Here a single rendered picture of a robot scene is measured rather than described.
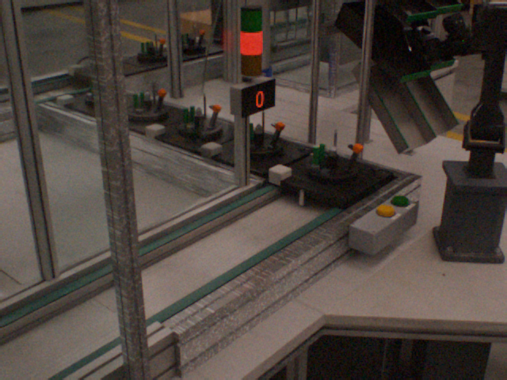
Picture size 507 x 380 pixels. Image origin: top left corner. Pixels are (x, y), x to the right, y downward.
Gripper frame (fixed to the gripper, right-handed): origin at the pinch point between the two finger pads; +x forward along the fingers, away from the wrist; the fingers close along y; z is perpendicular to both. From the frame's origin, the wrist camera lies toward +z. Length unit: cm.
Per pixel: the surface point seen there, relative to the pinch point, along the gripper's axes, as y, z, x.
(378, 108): 18.7, -14.1, 6.7
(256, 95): 61, -2, 6
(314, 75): 24.8, -3.0, 24.2
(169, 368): 109, -42, -19
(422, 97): -5.4, -15.5, 9.8
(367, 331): 66, -53, -26
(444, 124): -7.7, -24.3, 4.5
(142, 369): 118, -35, -28
